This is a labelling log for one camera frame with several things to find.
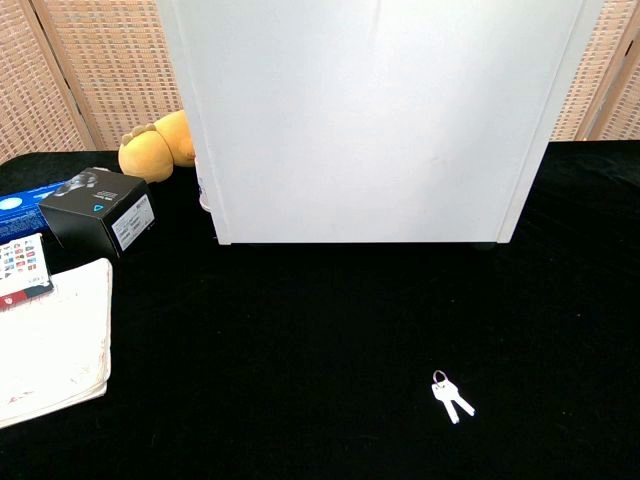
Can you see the silver keys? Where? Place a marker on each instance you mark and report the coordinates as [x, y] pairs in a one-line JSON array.
[[440, 392]]

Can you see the black table cloth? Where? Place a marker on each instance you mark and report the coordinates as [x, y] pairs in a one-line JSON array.
[[300, 350]]

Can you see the white cabinet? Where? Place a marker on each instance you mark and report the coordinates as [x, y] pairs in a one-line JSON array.
[[375, 125]]

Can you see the yellow plush toy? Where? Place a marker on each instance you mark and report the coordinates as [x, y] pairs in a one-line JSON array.
[[147, 155]]

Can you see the black product box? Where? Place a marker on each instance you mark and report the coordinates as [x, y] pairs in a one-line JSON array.
[[80, 220]]

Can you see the woven wicker folding screen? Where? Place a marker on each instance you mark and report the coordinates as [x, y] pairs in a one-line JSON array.
[[100, 65], [600, 75]]

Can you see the white spiral notebook red drawings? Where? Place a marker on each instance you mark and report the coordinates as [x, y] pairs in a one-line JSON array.
[[50, 350]]

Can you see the white box with colourful pictures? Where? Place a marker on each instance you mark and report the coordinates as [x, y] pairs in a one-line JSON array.
[[20, 260]]

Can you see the blue cardboard box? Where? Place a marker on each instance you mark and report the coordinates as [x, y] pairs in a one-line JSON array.
[[20, 210]]

